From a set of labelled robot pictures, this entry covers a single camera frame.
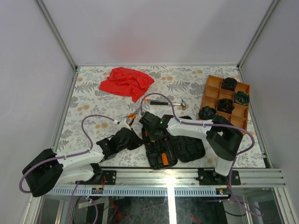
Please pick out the orange handled needle-nose pliers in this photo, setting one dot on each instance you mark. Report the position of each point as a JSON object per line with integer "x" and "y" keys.
{"x": 131, "y": 117}

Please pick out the blue green rolled cloth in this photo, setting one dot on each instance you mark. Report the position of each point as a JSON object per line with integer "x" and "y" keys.
{"x": 242, "y": 98}

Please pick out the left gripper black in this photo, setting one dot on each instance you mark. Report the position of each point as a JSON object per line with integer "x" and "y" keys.
{"x": 138, "y": 141}

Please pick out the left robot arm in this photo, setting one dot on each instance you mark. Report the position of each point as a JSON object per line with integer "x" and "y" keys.
{"x": 50, "y": 169}

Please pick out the black plastic tool case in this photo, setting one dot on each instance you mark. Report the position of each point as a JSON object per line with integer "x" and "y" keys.
{"x": 183, "y": 148}

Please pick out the red crumpled cloth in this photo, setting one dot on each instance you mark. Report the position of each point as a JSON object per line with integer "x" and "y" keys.
{"x": 127, "y": 83}

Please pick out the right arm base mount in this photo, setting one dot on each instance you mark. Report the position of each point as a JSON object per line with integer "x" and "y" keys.
{"x": 208, "y": 177}

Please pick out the dark floral rolled cloth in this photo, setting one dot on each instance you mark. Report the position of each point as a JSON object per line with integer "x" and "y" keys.
{"x": 207, "y": 113}

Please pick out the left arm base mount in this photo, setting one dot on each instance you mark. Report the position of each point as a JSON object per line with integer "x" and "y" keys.
{"x": 107, "y": 177}

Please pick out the orange handled tool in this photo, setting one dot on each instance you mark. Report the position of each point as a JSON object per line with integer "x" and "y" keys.
{"x": 164, "y": 159}

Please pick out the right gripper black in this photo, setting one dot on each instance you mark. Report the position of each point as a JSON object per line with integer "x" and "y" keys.
{"x": 152, "y": 138}

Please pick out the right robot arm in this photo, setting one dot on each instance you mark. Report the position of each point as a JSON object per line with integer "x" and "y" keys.
{"x": 223, "y": 137}

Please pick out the wooden compartment tray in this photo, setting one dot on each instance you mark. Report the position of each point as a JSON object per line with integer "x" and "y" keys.
{"x": 228, "y": 98}

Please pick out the black orange rolled cloth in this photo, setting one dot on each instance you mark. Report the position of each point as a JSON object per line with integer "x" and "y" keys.
{"x": 225, "y": 105}

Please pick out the aluminium front rail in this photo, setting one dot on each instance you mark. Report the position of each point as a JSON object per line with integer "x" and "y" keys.
{"x": 250, "y": 177}

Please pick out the steel claw hammer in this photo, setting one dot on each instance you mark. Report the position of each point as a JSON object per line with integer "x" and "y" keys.
{"x": 156, "y": 102}

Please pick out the dark rolled cloth top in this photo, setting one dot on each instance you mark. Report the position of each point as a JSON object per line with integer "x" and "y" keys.
{"x": 229, "y": 84}

